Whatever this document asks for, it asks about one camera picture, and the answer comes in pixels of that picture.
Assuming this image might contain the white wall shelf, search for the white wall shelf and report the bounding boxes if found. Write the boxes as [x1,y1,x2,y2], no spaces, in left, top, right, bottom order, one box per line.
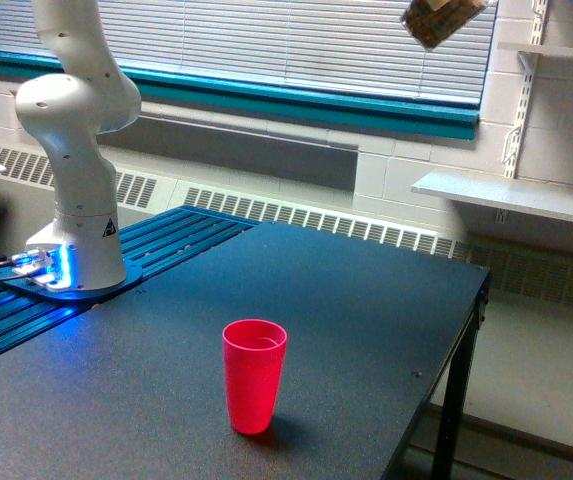
[497,42,573,59]
[411,171,573,223]

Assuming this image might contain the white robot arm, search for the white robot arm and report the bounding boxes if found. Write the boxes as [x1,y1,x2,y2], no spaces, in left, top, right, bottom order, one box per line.
[15,1,141,292]

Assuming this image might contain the teal window sill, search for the teal window sill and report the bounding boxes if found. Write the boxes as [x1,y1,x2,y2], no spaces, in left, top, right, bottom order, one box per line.
[0,46,481,142]

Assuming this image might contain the black table leg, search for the black table leg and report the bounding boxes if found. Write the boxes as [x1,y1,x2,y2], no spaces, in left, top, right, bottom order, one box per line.
[431,297,484,479]

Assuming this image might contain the white upper wall shelf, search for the white upper wall shelf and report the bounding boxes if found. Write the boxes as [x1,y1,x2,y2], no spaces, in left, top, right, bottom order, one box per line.
[497,42,573,59]

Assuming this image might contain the white window blinds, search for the white window blinds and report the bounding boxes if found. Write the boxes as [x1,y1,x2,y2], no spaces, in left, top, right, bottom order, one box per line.
[0,0,499,107]

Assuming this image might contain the clear cup with nuts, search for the clear cup with nuts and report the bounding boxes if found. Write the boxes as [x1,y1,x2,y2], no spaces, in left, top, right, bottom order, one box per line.
[400,0,496,50]

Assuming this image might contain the white shelf bracket rail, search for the white shelf bracket rail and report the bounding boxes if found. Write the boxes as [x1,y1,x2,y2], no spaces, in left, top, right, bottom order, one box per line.
[502,0,548,179]

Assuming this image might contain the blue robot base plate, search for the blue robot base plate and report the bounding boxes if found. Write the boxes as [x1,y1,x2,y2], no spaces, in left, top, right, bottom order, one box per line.
[0,261,143,303]

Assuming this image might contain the white lower wall shelf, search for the white lower wall shelf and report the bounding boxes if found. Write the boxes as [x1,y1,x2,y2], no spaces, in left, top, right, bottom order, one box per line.
[411,171,573,223]

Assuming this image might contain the blue slotted aluminium plate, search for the blue slotted aluminium plate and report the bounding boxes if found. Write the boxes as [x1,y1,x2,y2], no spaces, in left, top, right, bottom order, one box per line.
[0,206,258,354]

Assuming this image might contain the white baseboard radiator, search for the white baseboard radiator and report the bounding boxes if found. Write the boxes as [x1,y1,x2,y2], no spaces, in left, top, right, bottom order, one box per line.
[0,140,573,315]

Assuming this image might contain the red plastic cup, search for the red plastic cup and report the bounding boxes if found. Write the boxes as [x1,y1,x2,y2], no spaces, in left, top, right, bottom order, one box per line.
[222,319,288,435]

